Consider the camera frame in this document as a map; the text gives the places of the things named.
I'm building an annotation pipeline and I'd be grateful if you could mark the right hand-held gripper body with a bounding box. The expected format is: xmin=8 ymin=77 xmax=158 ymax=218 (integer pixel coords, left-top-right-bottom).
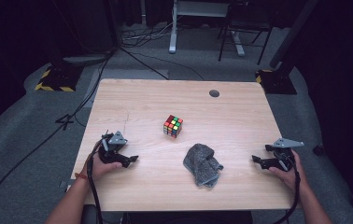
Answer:
xmin=265 ymin=137 xmax=304 ymax=171

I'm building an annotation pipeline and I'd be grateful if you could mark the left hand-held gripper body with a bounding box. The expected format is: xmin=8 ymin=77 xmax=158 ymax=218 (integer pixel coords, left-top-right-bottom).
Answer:
xmin=98 ymin=130 xmax=128 ymax=165

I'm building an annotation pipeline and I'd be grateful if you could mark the multicoloured puzzle cube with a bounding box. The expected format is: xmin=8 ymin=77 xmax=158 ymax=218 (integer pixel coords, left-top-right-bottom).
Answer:
xmin=162 ymin=114 xmax=184 ymax=139

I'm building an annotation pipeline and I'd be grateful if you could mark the grey cloth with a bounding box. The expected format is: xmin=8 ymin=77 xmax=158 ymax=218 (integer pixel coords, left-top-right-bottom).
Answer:
xmin=182 ymin=143 xmax=224 ymax=189

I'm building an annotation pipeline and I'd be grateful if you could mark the person's left hand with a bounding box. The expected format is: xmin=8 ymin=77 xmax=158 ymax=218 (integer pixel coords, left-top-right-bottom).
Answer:
xmin=85 ymin=153 xmax=123 ymax=181

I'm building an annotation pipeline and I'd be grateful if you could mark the person's right hand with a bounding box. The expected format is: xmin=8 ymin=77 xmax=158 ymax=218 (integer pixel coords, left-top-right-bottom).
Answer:
xmin=268 ymin=150 xmax=309 ymax=191

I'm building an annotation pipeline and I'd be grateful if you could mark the black caster wheel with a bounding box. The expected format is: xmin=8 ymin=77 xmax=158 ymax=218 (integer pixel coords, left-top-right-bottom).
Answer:
xmin=312 ymin=143 xmax=325 ymax=157

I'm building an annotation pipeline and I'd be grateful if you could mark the black yellow striped stand base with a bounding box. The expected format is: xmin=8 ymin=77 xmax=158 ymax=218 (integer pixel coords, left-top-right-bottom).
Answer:
xmin=34 ymin=63 xmax=84 ymax=92
xmin=255 ymin=68 xmax=298 ymax=95

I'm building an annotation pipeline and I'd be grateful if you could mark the black chair seat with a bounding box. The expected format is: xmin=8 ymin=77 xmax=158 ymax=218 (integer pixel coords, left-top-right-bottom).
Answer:
xmin=80 ymin=204 xmax=100 ymax=224

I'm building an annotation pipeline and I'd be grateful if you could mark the dark slanted stand pole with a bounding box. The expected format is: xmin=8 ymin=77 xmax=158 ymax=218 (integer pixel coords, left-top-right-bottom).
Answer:
xmin=269 ymin=0 xmax=320 ymax=69

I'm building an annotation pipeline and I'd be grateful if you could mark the black chair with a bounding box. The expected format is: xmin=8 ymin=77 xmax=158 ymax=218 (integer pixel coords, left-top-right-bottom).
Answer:
xmin=217 ymin=0 xmax=274 ymax=65

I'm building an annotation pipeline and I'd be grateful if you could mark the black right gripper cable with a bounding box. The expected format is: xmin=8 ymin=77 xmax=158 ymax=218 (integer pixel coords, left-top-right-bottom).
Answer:
xmin=272 ymin=151 xmax=302 ymax=224

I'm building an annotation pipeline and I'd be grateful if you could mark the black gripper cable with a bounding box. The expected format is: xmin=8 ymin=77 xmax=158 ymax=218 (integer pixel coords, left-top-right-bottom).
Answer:
xmin=272 ymin=151 xmax=302 ymax=224
xmin=85 ymin=138 xmax=106 ymax=224

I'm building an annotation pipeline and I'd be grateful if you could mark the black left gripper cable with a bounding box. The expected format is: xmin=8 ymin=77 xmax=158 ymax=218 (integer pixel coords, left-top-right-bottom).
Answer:
xmin=85 ymin=138 xmax=106 ymax=224

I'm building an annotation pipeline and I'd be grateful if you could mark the thick black floor cable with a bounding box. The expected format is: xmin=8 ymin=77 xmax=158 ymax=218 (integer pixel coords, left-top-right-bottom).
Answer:
xmin=0 ymin=52 xmax=115 ymax=222

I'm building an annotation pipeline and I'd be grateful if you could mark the thin black floor cable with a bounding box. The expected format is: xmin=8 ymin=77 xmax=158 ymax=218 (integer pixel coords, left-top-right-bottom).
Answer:
xmin=120 ymin=46 xmax=170 ymax=80

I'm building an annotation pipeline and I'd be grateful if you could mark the tangle of floor cables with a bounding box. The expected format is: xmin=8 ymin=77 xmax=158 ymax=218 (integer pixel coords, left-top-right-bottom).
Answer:
xmin=121 ymin=21 xmax=178 ymax=49

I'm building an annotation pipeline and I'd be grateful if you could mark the white desk frame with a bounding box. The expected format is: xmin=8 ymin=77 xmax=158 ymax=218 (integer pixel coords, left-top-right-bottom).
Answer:
xmin=168 ymin=0 xmax=246 ymax=57

